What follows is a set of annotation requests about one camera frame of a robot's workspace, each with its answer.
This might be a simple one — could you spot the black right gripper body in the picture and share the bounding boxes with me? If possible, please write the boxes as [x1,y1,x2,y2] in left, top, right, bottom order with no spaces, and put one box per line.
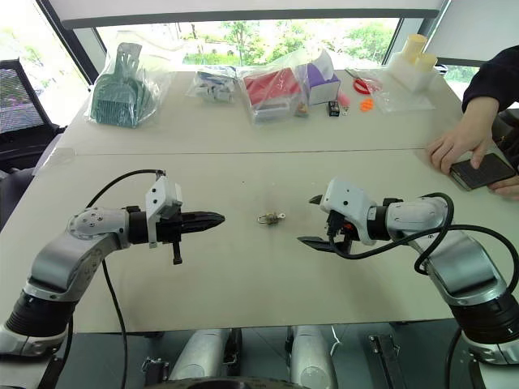
[325,209,361,253]

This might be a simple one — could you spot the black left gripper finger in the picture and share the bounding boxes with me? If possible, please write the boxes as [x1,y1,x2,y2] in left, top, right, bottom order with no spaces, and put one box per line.
[182,220,226,236]
[182,210,226,224]

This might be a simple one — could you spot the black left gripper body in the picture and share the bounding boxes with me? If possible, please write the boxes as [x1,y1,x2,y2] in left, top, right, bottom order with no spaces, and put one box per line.
[156,211,188,267]

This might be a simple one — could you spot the black smartphone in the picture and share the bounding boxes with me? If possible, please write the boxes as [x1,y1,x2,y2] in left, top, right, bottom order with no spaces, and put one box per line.
[448,152,517,192]

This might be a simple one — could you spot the person's right hand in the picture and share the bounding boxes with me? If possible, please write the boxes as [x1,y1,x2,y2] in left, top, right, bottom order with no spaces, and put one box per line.
[427,119,498,176]

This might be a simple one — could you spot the person's left hand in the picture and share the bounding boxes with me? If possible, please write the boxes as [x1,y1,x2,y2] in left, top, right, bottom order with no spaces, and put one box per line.
[485,176,519,202]

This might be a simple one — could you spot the small brass padlock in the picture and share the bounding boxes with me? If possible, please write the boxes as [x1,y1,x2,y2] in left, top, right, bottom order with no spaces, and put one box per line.
[256,211,281,228]

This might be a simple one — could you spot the silver right robot leg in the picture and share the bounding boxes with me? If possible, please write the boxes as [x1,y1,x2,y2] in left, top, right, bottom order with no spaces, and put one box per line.
[289,325,338,389]

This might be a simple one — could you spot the silver robot leg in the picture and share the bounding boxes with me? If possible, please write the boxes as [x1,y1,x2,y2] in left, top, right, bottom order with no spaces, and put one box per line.
[167,327,229,383]
[289,325,338,389]

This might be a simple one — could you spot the purple and white box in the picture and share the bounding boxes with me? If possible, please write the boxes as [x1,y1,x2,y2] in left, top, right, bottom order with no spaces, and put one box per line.
[303,51,342,108]

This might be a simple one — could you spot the red box in bag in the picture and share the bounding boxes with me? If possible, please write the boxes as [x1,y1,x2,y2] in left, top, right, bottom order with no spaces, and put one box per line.
[242,67,302,125]

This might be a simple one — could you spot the silver left robot leg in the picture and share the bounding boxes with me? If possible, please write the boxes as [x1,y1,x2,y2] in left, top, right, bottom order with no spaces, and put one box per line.
[167,327,229,383]

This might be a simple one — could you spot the bag of white blue parts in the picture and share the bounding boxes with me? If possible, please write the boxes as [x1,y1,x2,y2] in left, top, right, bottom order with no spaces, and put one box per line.
[186,66,241,106]

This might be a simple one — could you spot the flat clear plastic bag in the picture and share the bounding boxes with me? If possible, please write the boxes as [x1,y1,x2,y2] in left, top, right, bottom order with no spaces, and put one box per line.
[366,75,438,113]

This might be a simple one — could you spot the clear bag around dustpans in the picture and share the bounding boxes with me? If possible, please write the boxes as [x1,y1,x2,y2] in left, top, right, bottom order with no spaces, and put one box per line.
[85,39,173,131]

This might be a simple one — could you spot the green plastic dustpans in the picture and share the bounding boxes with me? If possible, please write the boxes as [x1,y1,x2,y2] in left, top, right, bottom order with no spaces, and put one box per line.
[89,42,156,130]

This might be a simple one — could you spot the short cream cylinder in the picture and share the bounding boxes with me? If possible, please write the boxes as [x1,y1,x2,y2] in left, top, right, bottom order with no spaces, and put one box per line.
[413,52,439,75]

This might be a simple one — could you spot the tall cream cylinder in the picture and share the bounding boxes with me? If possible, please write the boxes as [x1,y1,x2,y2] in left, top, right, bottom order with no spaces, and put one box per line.
[404,33,429,62]

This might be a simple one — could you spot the black mesh office chair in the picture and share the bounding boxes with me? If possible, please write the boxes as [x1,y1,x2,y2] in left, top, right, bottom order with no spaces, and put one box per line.
[0,58,69,173]

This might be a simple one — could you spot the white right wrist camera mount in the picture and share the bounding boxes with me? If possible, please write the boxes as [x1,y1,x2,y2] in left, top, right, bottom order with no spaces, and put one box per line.
[319,175,379,246]

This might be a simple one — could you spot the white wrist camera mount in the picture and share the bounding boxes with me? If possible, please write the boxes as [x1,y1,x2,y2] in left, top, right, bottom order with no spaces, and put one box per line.
[319,175,379,246]
[144,175,184,250]

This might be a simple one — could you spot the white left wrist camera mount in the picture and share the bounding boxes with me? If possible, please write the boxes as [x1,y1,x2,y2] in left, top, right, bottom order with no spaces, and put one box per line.
[144,175,184,250]

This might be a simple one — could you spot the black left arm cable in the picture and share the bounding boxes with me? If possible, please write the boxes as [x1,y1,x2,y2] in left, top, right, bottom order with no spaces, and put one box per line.
[54,169,168,389]

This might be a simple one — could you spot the red handled scissors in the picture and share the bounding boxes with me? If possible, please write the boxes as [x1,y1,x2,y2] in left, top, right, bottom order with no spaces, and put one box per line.
[345,68,383,96]

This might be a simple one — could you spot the black metal table bracket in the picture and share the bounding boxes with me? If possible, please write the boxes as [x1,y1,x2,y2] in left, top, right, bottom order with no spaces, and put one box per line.
[140,355,170,387]
[367,333,401,389]

